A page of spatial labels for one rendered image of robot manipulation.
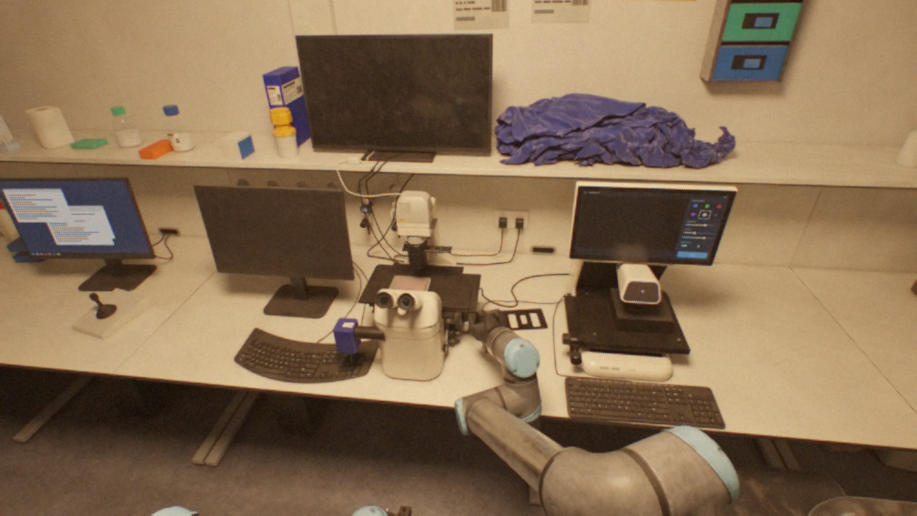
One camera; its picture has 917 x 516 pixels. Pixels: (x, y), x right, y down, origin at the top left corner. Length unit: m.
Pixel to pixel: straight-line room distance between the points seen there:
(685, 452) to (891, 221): 1.84
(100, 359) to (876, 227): 2.97
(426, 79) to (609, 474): 1.38
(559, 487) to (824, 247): 1.87
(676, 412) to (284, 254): 1.37
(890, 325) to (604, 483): 1.69
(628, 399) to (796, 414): 0.48
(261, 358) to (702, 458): 1.36
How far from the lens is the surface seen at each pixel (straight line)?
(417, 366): 1.49
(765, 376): 1.80
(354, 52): 1.79
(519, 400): 1.27
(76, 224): 2.34
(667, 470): 0.77
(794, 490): 1.92
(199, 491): 2.48
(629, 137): 1.72
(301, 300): 1.94
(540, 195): 1.97
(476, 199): 1.99
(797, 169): 1.99
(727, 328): 1.94
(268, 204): 1.68
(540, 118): 1.77
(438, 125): 1.75
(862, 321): 2.24
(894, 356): 2.13
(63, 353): 2.17
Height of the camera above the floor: 1.90
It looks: 30 degrees down
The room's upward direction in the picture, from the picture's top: 2 degrees counter-clockwise
